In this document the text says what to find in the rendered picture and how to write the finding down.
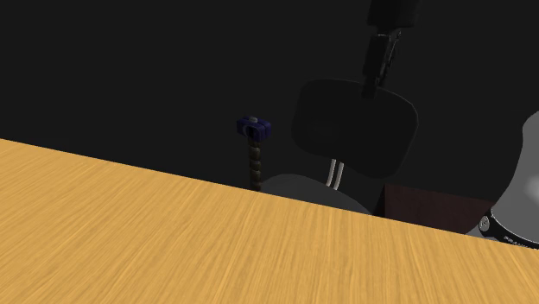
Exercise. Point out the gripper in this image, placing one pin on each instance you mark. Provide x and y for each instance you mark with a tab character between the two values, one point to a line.
391	12

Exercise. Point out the dark red robot stand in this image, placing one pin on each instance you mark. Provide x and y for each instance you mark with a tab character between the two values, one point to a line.
425	208

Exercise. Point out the blue block on beaded stem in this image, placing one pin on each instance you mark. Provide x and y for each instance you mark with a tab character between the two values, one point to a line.
254	128

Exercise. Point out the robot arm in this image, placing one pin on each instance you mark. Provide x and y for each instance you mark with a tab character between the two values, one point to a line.
520	202

